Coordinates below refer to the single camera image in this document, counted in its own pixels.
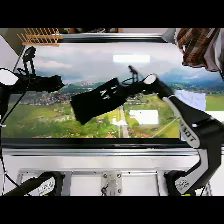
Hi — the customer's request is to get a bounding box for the checked shirt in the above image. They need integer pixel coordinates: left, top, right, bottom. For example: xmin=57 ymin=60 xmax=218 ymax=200
xmin=175 ymin=27 xmax=221 ymax=70

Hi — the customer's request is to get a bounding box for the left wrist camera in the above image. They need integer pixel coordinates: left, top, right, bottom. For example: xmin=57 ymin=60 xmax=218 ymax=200
xmin=21 ymin=45 xmax=38 ymax=77

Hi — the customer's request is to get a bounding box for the white garment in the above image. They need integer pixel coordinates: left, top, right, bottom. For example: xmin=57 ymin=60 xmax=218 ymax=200
xmin=173 ymin=89 xmax=224 ymax=142

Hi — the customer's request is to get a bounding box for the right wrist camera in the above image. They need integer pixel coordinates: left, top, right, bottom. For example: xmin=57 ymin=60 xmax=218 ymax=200
xmin=127 ymin=64 xmax=142 ymax=85

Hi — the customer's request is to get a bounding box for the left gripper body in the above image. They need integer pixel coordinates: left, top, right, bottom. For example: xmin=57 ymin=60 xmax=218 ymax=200
xmin=37 ymin=74 xmax=66 ymax=94

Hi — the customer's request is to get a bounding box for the black garment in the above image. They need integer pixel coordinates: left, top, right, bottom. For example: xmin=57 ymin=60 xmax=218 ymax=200
xmin=69 ymin=77 xmax=130 ymax=126

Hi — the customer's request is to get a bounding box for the black cable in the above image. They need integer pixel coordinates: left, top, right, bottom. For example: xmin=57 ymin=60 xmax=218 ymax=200
xmin=0 ymin=75 xmax=33 ymax=129

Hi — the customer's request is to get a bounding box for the silver frame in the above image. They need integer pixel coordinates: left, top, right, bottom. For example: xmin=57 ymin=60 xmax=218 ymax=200
xmin=0 ymin=145 xmax=224 ymax=197

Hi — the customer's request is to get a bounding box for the grey garment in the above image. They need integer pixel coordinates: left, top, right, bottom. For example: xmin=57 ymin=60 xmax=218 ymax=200
xmin=201 ymin=28 xmax=224 ymax=81

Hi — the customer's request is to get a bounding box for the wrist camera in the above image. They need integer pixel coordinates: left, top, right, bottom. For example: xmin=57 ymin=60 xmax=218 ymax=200
xmin=21 ymin=45 xmax=38 ymax=77
xmin=127 ymin=64 xmax=142 ymax=85

